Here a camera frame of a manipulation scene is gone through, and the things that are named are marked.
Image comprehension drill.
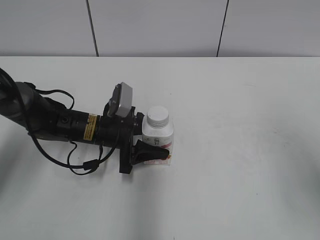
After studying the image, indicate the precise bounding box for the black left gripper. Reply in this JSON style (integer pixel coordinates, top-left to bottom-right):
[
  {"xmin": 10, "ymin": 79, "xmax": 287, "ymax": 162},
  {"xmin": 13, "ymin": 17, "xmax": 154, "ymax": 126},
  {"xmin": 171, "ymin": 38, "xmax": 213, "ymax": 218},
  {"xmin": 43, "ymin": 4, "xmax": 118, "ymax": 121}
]
[{"xmin": 96, "ymin": 106, "xmax": 171, "ymax": 175}]

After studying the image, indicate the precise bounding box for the white strawberry yogurt bottle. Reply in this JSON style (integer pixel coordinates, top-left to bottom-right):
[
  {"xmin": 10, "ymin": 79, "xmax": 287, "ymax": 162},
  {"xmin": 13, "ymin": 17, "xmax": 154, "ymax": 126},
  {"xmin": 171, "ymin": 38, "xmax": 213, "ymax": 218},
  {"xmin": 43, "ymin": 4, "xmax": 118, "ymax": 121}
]
[{"xmin": 142, "ymin": 116, "xmax": 174, "ymax": 165}]

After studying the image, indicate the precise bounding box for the white bottle cap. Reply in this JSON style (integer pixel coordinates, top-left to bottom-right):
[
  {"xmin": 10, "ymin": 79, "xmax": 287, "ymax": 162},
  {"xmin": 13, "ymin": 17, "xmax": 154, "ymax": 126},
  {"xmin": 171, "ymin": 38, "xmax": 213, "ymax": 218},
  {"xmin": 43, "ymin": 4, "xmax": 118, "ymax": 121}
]
[{"xmin": 146, "ymin": 106, "xmax": 169, "ymax": 128}]

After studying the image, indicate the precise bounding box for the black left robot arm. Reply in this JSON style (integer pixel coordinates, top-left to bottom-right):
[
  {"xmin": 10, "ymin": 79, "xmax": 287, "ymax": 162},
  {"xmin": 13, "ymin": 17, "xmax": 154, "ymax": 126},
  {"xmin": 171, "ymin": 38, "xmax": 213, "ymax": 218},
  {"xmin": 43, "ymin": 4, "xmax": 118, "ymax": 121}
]
[{"xmin": 0, "ymin": 70, "xmax": 170, "ymax": 176}]

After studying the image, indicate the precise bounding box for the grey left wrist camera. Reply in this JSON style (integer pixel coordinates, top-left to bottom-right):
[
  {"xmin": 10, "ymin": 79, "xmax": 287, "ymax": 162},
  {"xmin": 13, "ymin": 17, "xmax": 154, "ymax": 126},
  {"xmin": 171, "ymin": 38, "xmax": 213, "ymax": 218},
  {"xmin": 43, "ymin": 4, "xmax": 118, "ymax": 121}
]
[{"xmin": 107, "ymin": 82, "xmax": 133, "ymax": 118}]

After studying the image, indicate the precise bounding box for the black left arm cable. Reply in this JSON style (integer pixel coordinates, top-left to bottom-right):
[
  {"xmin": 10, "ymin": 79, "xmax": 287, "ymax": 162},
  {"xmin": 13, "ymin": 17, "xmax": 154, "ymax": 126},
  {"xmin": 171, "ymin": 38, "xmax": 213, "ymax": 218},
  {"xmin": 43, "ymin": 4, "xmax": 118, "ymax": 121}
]
[{"xmin": 0, "ymin": 67, "xmax": 121, "ymax": 175}]

